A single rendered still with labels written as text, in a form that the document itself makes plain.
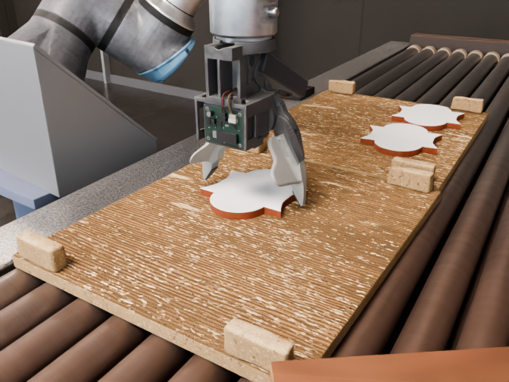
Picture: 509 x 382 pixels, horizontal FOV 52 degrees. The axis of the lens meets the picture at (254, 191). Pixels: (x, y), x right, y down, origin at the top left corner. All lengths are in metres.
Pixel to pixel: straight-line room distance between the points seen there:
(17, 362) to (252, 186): 0.35
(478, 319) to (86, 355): 0.36
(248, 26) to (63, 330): 0.35
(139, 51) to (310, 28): 2.97
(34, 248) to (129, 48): 0.53
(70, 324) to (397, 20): 3.30
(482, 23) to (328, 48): 1.03
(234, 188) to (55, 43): 0.44
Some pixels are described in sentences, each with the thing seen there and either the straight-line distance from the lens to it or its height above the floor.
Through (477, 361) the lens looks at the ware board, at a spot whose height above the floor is 1.04.
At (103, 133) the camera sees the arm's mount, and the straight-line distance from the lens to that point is 0.91.
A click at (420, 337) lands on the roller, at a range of 0.51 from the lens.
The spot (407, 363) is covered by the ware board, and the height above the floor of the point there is 1.04.
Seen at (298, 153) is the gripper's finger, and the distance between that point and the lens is 0.63.
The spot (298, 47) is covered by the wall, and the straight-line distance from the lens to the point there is 3.99.
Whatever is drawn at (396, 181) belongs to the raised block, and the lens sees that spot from 0.74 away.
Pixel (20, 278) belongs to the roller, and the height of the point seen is 0.92.
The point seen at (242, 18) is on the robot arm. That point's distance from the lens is 0.57.
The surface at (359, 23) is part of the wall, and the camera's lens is 3.75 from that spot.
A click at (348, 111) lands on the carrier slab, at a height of 0.94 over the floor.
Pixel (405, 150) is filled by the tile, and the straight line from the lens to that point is 0.85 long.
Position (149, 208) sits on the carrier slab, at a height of 0.94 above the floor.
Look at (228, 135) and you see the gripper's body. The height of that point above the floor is 1.04.
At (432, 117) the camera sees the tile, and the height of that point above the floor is 0.95.
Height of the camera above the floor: 1.24
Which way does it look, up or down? 25 degrees down
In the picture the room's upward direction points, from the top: straight up
